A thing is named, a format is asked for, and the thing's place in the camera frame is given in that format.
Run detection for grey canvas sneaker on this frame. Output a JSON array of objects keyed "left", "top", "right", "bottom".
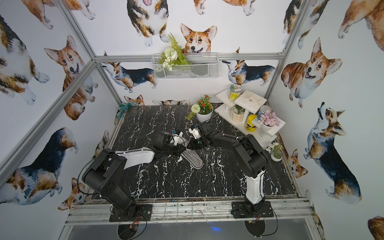
[{"left": 183, "top": 137, "right": 204, "bottom": 170}]

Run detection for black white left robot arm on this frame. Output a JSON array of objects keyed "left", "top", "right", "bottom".
[{"left": 81, "top": 132, "right": 189, "bottom": 219}]

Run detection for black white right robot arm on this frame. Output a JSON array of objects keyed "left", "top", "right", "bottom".
[{"left": 189, "top": 121, "right": 270, "bottom": 210}]

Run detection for white potted red flowers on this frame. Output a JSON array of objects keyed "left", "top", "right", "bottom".
[{"left": 185, "top": 95, "right": 214, "bottom": 123}]

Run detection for woven basket with plant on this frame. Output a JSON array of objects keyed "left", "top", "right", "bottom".
[{"left": 230, "top": 105, "right": 245, "bottom": 122}]

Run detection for white tiered shelf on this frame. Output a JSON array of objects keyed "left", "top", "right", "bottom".
[{"left": 214, "top": 88, "right": 287, "bottom": 150}]

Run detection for yellow container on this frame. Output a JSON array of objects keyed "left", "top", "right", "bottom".
[{"left": 245, "top": 114, "right": 257, "bottom": 132}]

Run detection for green lidded jar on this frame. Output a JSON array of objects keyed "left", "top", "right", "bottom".
[{"left": 229, "top": 84, "right": 242, "bottom": 102}]

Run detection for green cloth ribbon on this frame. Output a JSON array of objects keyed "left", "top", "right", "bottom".
[{"left": 116, "top": 102, "right": 136, "bottom": 121}]

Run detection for blue grey tin can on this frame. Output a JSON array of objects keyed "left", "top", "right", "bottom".
[{"left": 257, "top": 105, "right": 272, "bottom": 120}]

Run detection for pink flowers white pot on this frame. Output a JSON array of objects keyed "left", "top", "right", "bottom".
[{"left": 259, "top": 111, "right": 280, "bottom": 134}]

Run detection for small white potted plant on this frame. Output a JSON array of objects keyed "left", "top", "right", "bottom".
[{"left": 266, "top": 142, "right": 283, "bottom": 162}]

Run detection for green white artificial flowers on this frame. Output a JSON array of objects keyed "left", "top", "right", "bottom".
[{"left": 158, "top": 33, "right": 190, "bottom": 71}]

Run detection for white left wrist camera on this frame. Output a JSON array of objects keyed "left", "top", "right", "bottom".
[{"left": 173, "top": 130, "right": 185, "bottom": 146}]

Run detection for white wire wall basket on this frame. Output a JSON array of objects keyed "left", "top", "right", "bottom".
[{"left": 151, "top": 53, "right": 219, "bottom": 80}]

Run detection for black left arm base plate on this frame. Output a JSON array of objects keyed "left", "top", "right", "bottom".
[{"left": 109, "top": 204, "right": 153, "bottom": 222}]

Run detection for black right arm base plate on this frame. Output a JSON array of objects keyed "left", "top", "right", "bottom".
[{"left": 231, "top": 201, "right": 274, "bottom": 219}]

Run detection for aluminium frame rail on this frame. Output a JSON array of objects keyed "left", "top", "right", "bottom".
[{"left": 65, "top": 199, "right": 314, "bottom": 226}]

